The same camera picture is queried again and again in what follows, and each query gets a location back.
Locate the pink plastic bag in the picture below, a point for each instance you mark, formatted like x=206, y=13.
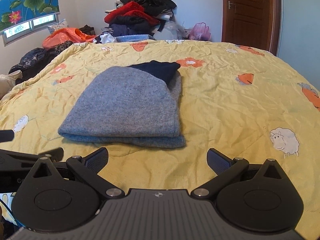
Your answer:
x=200, y=32

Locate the orange plastic bag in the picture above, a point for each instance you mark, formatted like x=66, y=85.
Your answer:
x=62, y=37

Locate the white crumpled cloth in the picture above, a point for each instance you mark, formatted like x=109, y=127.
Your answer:
x=106, y=38

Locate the dark clothes heap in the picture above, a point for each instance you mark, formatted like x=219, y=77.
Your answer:
x=35, y=62

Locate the brown wooden door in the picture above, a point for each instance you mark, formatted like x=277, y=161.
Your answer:
x=250, y=15

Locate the checkered cloth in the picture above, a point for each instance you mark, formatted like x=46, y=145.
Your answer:
x=107, y=31

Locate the grey sweater with navy sleeves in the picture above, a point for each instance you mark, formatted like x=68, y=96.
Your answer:
x=125, y=105

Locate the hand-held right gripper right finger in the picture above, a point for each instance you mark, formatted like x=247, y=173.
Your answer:
x=218, y=162

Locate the leopard print cloth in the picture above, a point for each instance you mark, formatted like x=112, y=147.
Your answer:
x=62, y=47

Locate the window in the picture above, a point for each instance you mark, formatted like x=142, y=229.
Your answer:
x=22, y=30

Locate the white floral pillow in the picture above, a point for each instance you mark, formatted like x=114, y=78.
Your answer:
x=58, y=26

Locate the clear plastic bag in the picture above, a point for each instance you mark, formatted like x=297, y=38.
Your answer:
x=175, y=31

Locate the beige cloth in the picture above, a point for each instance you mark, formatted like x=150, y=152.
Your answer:
x=8, y=82

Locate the dark olive cloth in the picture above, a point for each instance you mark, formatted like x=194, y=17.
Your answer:
x=87, y=30

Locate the lotus print window blind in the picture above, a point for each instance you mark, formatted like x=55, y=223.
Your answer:
x=27, y=0

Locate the light blue knit cloth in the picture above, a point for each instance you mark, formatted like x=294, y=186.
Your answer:
x=135, y=38

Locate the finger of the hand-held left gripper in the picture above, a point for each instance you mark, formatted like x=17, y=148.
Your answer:
x=53, y=153
x=5, y=135

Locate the pile of mixed clothes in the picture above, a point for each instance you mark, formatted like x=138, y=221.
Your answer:
x=140, y=10

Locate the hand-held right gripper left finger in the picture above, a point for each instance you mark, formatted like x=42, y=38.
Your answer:
x=97, y=159

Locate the yellow printed blanket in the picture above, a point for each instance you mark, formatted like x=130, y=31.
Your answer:
x=237, y=110

